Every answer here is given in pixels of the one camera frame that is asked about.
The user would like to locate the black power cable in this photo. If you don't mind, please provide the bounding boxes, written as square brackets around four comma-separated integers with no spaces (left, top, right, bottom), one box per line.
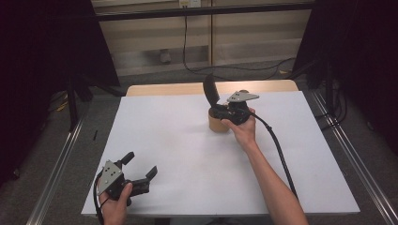
[182,6,298,82]

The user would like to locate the black floor cables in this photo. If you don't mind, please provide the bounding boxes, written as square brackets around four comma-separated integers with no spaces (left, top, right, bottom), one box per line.
[314,79,350,131]

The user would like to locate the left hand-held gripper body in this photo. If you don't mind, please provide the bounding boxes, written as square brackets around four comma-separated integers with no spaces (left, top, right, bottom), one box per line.
[96,159,151,202]

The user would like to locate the metal floor rail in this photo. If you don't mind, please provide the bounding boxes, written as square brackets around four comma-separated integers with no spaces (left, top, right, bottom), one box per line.
[309,90,398,225]
[26,115,87,225]

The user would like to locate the wooden table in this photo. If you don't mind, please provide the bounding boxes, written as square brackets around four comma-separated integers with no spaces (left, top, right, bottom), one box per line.
[126,79,299,98]

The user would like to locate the left hand-held gripper cable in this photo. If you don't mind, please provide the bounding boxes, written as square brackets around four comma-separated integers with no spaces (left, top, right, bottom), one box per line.
[92,171,109,225]

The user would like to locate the tan pen holder with bear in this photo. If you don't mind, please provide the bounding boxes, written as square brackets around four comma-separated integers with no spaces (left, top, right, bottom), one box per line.
[207,106,232,134]

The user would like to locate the black stand leg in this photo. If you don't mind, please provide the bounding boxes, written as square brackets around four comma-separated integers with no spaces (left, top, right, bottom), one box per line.
[66,74,94,131]

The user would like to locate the black curtain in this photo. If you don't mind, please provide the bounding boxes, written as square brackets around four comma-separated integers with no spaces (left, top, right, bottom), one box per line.
[292,0,398,156]
[0,0,121,188]

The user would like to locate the hand-held gripper cable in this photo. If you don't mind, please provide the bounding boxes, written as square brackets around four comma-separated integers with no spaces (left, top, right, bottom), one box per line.
[92,171,109,225]
[249,112,300,201]

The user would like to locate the person's right hand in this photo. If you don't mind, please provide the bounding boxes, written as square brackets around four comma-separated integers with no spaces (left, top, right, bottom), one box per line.
[220,107,258,153]

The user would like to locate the white wall socket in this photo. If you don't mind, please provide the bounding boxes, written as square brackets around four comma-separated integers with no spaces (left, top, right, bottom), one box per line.
[178,0,202,9]

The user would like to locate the person's left hand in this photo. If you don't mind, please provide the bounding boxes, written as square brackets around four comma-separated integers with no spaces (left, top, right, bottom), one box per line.
[99,182,134,225]

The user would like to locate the right hand-held gripper cable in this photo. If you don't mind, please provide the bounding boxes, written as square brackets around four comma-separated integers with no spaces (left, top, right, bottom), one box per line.
[249,112,300,201]

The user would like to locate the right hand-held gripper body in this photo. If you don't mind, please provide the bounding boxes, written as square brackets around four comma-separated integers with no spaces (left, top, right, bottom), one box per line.
[222,89,261,127]

